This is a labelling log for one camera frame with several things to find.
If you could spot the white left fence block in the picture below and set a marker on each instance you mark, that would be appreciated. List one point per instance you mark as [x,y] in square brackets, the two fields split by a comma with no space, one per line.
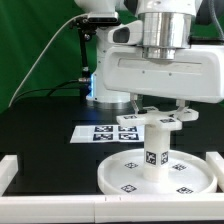
[8,169]

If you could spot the white right fence block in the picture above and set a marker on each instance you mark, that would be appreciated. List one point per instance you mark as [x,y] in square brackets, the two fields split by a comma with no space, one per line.
[216,162]

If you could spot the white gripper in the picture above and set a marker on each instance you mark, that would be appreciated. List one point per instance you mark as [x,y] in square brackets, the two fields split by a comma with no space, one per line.
[195,74]

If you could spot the white front fence rail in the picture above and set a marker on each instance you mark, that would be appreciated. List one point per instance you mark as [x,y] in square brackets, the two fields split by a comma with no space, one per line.
[112,208]

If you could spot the white round table top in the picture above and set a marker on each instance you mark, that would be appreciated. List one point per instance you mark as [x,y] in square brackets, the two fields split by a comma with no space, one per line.
[123,173]

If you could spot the white fence block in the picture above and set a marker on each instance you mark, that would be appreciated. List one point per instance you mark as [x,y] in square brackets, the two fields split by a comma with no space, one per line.
[216,162]
[8,169]

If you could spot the white cross-shaped table base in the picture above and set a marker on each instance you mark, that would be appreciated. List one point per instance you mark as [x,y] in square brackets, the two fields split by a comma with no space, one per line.
[165,120]

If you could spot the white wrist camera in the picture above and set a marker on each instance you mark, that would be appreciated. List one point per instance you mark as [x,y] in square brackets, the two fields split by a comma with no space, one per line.
[129,34]

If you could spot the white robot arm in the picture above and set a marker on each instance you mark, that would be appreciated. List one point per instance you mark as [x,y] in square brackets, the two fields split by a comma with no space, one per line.
[144,48]

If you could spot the white marker sheet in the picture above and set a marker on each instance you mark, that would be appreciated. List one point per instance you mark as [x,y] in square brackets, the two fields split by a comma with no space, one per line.
[107,133]

